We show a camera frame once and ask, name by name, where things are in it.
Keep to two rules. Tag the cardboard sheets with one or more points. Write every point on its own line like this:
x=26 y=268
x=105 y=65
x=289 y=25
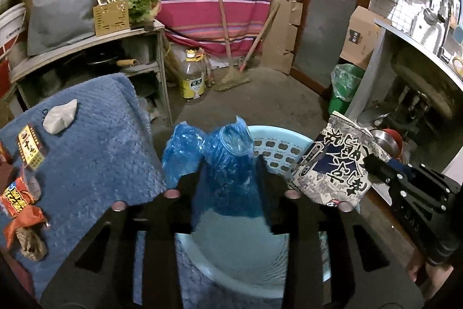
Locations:
x=282 y=41

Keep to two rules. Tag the green trash bin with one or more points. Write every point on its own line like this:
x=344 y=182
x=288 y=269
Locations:
x=343 y=88

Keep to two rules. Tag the green leafy vegetables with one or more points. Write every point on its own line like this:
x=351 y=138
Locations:
x=143 y=6

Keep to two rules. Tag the light blue plastic basket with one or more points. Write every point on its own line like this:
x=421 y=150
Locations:
x=231 y=258

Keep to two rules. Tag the orange plastic wrapper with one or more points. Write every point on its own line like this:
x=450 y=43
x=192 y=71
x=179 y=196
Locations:
x=25 y=218

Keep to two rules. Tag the person's right hand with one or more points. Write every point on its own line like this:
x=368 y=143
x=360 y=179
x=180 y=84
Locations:
x=416 y=269

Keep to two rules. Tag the blue plastic bag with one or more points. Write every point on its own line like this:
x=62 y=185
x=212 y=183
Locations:
x=224 y=178

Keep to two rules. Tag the steel counter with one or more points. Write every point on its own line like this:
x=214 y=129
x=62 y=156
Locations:
x=416 y=41

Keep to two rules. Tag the grey shelf table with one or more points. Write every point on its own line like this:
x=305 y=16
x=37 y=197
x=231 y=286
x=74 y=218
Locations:
x=90 y=41

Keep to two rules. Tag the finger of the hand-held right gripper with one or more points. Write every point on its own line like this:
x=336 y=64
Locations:
x=378 y=167

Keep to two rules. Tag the black white snack packet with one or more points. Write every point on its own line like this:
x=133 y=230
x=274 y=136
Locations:
x=332 y=164

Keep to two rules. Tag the wooden utensil holder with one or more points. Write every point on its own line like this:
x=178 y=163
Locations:
x=110 y=19

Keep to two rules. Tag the grey cushion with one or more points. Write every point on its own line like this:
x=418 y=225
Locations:
x=65 y=12

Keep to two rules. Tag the blue fluffy mat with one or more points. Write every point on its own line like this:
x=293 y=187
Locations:
x=97 y=149

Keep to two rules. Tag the yellow and red carton box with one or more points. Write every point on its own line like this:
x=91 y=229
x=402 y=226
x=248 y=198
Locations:
x=30 y=149

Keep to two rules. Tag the steel bowl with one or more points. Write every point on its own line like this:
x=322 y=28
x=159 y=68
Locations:
x=381 y=142

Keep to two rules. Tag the grey face mask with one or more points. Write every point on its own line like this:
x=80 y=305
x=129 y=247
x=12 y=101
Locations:
x=59 y=119

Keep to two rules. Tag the red bowl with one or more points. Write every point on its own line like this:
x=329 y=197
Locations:
x=398 y=142

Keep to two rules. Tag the grey metal door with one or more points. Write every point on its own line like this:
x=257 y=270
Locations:
x=332 y=5

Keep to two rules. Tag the straw broom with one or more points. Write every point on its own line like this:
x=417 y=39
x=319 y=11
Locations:
x=231 y=79

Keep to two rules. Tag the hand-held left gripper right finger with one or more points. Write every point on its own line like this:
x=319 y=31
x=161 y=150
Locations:
x=275 y=200

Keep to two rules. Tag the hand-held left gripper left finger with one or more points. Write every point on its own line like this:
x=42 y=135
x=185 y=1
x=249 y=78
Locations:
x=184 y=200

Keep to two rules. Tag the yellow oil bottle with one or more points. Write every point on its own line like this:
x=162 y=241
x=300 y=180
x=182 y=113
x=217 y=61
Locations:
x=192 y=81

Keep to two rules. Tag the cardboard box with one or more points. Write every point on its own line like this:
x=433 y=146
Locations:
x=361 y=37

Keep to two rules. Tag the orange snack packet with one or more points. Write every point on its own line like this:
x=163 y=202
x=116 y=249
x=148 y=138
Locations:
x=16 y=198

